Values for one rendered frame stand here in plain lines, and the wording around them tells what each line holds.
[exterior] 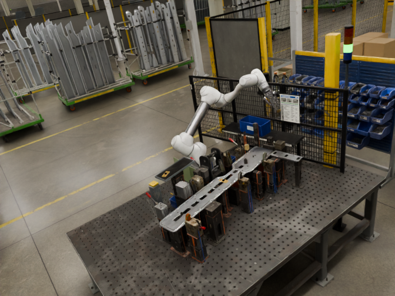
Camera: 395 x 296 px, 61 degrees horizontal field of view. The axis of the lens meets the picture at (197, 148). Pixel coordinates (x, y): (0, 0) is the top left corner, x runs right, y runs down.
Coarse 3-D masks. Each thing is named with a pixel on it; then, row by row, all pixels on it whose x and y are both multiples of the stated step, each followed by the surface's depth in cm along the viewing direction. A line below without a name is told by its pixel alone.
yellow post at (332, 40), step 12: (336, 36) 280; (336, 48) 285; (336, 60) 290; (324, 72) 300; (336, 72) 296; (324, 84) 305; (336, 84) 301; (336, 96) 307; (336, 108) 313; (336, 120) 319; (324, 132) 326; (336, 132) 326; (324, 144) 332; (336, 144) 333; (324, 156) 338
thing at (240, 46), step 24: (216, 24) 520; (240, 24) 477; (264, 24) 444; (216, 48) 543; (240, 48) 495; (264, 48) 456; (216, 72) 566; (240, 72) 517; (264, 72) 472; (240, 96) 540; (264, 96) 495
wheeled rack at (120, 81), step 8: (104, 40) 883; (48, 48) 790; (72, 48) 847; (112, 48) 962; (128, 64) 907; (56, 72) 816; (120, 80) 963; (128, 80) 950; (56, 88) 905; (96, 88) 917; (104, 88) 904; (112, 88) 906; (120, 88) 914; (128, 88) 938; (64, 96) 897; (80, 96) 873; (88, 96) 873; (64, 104) 929; (72, 104) 865
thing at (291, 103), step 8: (280, 96) 337; (288, 96) 331; (296, 96) 325; (280, 104) 341; (288, 104) 335; (296, 104) 329; (280, 112) 346; (288, 112) 340; (296, 112) 333; (280, 120) 350; (288, 120) 344; (296, 120) 337
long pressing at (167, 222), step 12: (252, 156) 324; (252, 168) 306; (216, 180) 297; (228, 180) 294; (204, 192) 284; (216, 192) 281; (192, 204) 272; (204, 204) 269; (168, 216) 262; (192, 216) 258; (168, 228) 250
